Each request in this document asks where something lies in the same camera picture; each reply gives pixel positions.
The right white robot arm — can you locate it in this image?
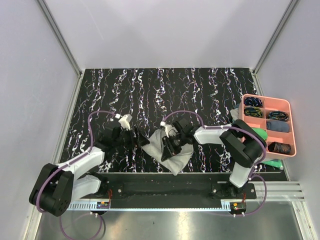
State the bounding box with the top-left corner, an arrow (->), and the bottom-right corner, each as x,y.
160,119 -> 267,199

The dark brown napkin roll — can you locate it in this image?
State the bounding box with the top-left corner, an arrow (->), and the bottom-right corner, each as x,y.
268,141 -> 292,155

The blue patterned napkin roll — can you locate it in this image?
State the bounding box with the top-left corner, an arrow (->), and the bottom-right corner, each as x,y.
244,97 -> 263,108

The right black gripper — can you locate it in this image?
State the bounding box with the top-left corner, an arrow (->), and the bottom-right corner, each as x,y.
161,132 -> 187,162

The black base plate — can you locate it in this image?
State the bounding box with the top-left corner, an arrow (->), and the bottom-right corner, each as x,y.
102,173 -> 257,210

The purple cable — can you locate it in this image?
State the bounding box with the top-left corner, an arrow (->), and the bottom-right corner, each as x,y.
34,110 -> 121,238
161,110 -> 268,217

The blue-orange patterned napkin roll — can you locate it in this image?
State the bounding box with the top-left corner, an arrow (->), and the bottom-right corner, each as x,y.
266,110 -> 290,122

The grey-blue folded napkin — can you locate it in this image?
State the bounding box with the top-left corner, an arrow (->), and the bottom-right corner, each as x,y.
266,120 -> 290,133

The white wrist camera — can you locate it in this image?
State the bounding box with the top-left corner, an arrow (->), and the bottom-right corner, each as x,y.
160,121 -> 176,137
114,113 -> 132,131

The black marble pattern mat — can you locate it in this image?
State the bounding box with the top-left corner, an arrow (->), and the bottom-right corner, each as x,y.
60,67 -> 257,162

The stack of coloured cloths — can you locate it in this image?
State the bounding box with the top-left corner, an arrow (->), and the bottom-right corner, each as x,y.
230,104 -> 283,169

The pink divided tray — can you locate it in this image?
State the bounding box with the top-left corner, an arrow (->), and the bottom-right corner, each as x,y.
239,94 -> 297,160

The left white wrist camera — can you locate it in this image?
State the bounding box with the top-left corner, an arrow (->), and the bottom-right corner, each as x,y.
114,113 -> 132,131

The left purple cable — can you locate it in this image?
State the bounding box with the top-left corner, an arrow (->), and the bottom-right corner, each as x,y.
34,110 -> 121,238

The green napkin roll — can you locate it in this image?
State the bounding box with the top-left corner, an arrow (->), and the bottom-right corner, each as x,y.
252,127 -> 268,141

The yellow patterned napkin roll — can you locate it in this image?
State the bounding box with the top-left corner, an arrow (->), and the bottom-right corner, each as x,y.
244,107 -> 263,118

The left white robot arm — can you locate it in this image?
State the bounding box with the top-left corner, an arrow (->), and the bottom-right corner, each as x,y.
28,126 -> 150,217

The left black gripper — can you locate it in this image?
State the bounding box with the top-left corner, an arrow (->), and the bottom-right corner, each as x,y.
113,126 -> 150,149

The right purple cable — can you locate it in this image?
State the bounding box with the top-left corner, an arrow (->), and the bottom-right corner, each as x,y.
161,110 -> 268,217

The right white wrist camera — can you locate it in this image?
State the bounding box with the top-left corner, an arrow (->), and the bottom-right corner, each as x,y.
160,121 -> 176,137

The grey cloth napkin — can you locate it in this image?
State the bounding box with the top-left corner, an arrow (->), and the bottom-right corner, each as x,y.
142,129 -> 194,176

